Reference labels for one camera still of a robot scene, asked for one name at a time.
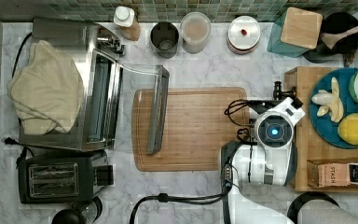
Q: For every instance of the wooden tea box tray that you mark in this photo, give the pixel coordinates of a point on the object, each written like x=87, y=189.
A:
x=312, y=171

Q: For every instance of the black coffee grinder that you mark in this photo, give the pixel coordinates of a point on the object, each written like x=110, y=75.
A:
x=86, y=212

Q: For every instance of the orange bottle white cap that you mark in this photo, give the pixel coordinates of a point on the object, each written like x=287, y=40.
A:
x=125, y=19

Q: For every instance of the plush peeled banana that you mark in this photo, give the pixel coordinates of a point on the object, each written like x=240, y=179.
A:
x=329, y=102

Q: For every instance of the teal container bamboo lid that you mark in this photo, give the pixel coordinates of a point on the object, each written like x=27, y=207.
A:
x=295, y=32

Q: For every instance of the white bowl with lid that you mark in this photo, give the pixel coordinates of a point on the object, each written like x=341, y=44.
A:
x=243, y=35

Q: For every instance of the wooden spoon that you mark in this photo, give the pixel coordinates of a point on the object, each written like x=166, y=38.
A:
x=330, y=40

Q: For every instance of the black slot toaster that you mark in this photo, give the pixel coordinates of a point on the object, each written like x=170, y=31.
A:
x=64, y=177

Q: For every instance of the bamboo drawer cabinet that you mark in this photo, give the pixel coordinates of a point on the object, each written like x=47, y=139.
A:
x=310, y=145

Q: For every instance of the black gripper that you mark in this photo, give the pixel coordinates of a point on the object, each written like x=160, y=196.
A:
x=279, y=94

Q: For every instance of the black empty canister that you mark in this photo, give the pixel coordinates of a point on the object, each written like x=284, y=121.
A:
x=164, y=38

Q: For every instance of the large wooden cutting board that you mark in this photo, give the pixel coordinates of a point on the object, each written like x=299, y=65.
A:
x=194, y=131

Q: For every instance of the beige folded towel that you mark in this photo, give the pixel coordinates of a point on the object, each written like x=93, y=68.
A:
x=47, y=92

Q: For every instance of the clear cereal jar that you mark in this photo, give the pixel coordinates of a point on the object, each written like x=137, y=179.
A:
x=195, y=29

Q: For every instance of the stainless toaster oven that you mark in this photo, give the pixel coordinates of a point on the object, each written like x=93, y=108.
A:
x=95, y=51

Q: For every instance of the pink tea bag box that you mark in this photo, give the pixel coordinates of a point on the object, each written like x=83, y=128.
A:
x=333, y=175

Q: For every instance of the plush yellow lemon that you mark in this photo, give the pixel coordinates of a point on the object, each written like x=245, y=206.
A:
x=348, y=129

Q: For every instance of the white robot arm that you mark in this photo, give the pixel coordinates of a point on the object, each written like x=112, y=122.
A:
x=267, y=158

